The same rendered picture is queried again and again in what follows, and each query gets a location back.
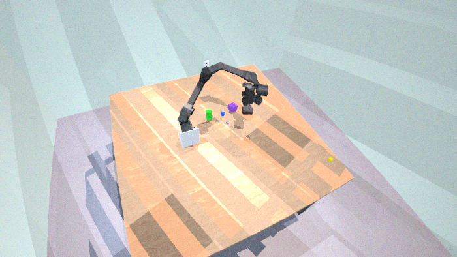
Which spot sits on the purple block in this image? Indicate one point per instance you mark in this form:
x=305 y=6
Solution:
x=232 y=107

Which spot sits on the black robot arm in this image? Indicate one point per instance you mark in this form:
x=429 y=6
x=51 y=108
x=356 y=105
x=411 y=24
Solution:
x=206 y=74

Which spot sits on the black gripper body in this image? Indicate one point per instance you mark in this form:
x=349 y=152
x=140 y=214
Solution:
x=247 y=109

